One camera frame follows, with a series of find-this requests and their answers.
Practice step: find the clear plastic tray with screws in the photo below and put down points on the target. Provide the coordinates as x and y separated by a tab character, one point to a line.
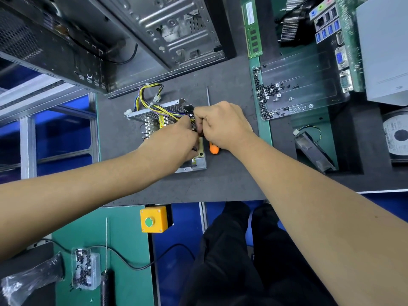
306	86

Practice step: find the green memory stick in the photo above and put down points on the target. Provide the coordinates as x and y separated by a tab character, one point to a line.
251	28

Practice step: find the aluminium conveyor frame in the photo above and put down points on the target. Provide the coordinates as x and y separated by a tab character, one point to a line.
44	105

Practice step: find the person's left forearm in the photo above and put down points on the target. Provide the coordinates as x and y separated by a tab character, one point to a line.
70	200

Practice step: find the person's right forearm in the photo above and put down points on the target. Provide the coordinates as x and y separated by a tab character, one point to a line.
331	226

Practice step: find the silver power supply unit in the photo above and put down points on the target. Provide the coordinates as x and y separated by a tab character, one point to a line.
194	165

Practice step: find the person's left hand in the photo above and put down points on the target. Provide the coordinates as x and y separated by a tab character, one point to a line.
169	148

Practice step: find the silver optical drive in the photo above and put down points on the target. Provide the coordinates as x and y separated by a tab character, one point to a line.
386	47

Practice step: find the processor cooler with fan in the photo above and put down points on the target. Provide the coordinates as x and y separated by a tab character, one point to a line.
293	22

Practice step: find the yellow box with green button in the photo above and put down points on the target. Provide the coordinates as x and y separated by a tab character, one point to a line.
155	219

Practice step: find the dark grey foam mat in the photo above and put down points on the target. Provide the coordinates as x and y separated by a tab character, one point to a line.
223	178

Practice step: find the black foam tray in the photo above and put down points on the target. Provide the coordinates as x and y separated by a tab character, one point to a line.
363	162

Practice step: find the grey computer tower case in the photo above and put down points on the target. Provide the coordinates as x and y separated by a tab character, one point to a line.
127	35

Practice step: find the silver hard drive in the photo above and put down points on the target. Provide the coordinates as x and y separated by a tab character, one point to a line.
398	134

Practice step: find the green motherboard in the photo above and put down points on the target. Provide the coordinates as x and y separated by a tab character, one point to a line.
347	22

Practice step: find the person's black trousers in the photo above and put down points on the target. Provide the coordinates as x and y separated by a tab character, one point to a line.
255	264

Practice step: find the clear plastic screw box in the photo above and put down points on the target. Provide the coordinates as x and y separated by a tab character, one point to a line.
85	269

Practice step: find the person's right hand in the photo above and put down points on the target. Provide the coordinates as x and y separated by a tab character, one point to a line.
223	124

